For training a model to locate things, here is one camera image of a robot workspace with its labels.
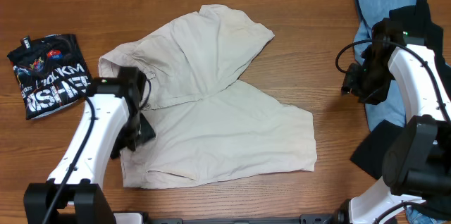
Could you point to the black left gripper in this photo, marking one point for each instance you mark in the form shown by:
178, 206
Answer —
146, 133

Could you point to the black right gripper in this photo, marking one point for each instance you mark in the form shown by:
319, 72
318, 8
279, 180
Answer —
374, 97

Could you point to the folded black printed t-shirt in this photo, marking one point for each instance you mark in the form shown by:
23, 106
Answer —
50, 71

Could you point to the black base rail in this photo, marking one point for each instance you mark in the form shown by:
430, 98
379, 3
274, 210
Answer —
317, 218

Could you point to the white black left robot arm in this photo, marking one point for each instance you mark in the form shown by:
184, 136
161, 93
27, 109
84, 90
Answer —
112, 120

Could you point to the beige cargo shorts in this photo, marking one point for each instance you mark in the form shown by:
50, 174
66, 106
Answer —
210, 126

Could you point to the black garment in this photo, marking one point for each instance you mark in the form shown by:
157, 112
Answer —
419, 76

